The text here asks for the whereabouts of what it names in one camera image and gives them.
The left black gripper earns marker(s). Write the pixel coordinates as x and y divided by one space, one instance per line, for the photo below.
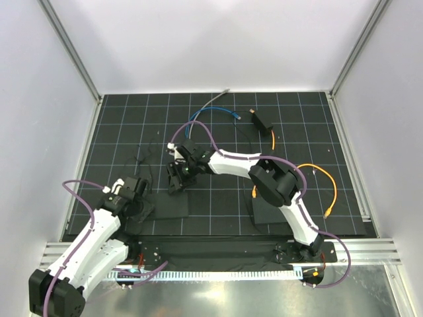
148 208

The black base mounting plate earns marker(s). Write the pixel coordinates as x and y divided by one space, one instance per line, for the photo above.
202 252

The black power adapter block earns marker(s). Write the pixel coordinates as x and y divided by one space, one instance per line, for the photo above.
262 123

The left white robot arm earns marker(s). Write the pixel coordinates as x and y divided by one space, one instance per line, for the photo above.
65 286

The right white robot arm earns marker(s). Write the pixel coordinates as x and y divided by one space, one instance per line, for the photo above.
277 180

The black network switch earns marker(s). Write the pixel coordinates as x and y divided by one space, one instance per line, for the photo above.
170 206
266 214

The black grid mat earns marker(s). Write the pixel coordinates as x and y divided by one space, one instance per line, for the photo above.
132 132

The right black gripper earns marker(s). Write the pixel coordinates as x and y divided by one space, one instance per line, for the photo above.
173 170

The white slotted cable duct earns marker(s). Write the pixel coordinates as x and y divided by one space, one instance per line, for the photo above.
197 276

